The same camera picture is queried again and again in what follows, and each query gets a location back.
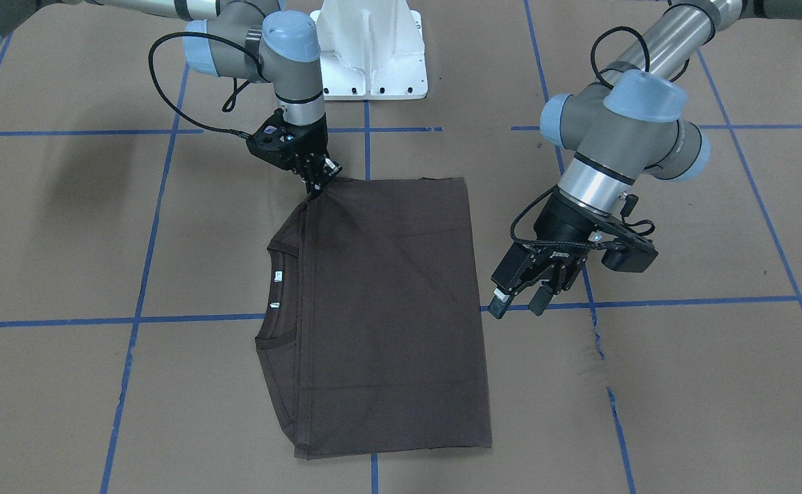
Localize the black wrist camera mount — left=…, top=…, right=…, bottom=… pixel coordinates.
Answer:
left=589, top=193, right=659, bottom=274
left=245, top=110, right=305, bottom=173

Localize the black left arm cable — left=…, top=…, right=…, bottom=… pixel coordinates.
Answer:
left=509, top=26, right=691, bottom=249

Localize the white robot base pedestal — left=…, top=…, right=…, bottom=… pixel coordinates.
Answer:
left=309, top=1, right=429, bottom=101

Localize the dark brown t-shirt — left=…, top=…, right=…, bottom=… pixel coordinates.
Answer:
left=255, top=178, right=493, bottom=460

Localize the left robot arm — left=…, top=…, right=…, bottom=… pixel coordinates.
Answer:
left=488, top=1, right=802, bottom=319

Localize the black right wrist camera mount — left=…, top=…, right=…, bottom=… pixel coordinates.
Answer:
left=245, top=110, right=305, bottom=173

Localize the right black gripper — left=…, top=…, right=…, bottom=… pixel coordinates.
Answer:
left=293, top=117, right=343, bottom=201

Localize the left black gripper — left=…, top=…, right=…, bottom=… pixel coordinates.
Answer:
left=486, top=191, right=606, bottom=320

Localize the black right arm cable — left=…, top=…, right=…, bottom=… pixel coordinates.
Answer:
left=150, top=32, right=268, bottom=141

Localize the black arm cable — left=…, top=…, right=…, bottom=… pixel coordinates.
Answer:
left=150, top=32, right=268, bottom=141
left=509, top=26, right=691, bottom=249

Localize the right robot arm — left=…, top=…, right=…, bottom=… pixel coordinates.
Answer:
left=106, top=1, right=342, bottom=200

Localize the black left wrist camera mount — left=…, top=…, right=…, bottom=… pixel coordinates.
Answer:
left=589, top=193, right=659, bottom=274

